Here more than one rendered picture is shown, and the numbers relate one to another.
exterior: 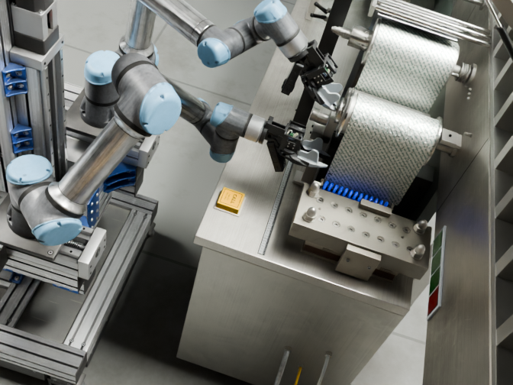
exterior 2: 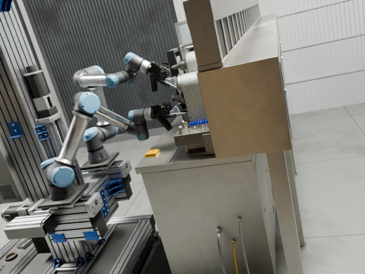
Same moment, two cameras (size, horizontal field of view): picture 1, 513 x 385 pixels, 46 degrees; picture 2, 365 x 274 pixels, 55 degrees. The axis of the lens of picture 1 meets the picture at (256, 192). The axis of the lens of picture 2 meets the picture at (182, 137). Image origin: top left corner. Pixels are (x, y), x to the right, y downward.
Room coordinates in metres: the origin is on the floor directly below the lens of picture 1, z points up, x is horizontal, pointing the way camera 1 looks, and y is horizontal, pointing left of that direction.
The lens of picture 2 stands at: (-0.63, -0.71, 1.60)
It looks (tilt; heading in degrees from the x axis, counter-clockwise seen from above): 18 degrees down; 17
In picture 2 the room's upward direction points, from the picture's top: 14 degrees counter-clockwise
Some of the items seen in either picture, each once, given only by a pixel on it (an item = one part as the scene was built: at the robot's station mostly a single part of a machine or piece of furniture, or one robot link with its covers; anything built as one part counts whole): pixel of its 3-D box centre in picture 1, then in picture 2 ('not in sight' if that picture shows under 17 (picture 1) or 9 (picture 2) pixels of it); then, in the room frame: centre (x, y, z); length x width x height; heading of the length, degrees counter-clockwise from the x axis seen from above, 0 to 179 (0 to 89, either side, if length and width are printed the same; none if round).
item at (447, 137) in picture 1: (451, 138); not in sight; (1.34, -0.47, 1.28); 0.06 x 0.05 x 0.02; 88
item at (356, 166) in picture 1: (371, 172); (206, 105); (1.29, -0.30, 1.12); 0.23 x 0.01 x 0.18; 88
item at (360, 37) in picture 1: (359, 37); (184, 64); (1.60, -0.15, 1.33); 0.06 x 0.06 x 0.06; 88
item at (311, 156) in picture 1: (313, 157); (176, 111); (1.27, -0.13, 1.12); 0.09 x 0.03 x 0.06; 77
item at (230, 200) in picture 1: (230, 200); (152, 153); (1.20, 0.07, 0.91); 0.07 x 0.07 x 0.02; 88
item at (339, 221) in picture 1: (361, 231); (212, 131); (1.17, -0.33, 1.00); 0.40 x 0.16 x 0.06; 88
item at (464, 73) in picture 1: (459, 72); not in sight; (1.59, -0.47, 1.33); 0.07 x 0.07 x 0.07; 88
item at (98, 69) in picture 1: (104, 75); (93, 138); (1.49, 0.59, 0.98); 0.13 x 0.12 x 0.14; 154
